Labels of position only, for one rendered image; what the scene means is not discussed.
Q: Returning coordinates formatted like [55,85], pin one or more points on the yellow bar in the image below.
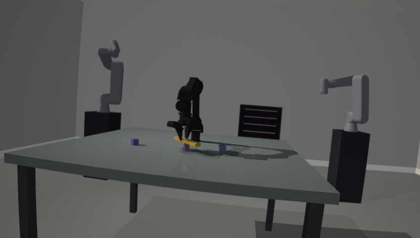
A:
[188,141]

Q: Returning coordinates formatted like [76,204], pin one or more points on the small purple cube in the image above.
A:
[134,141]

